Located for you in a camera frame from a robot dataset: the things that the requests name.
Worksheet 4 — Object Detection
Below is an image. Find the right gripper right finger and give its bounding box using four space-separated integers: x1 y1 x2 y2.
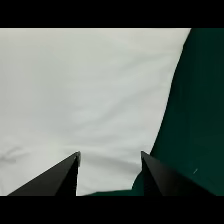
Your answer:
140 150 208 197

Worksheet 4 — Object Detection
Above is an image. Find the white T-shirt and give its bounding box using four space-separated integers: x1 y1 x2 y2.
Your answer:
0 28 192 197

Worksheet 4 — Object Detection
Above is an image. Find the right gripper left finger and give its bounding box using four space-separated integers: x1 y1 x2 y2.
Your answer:
7 150 82 197

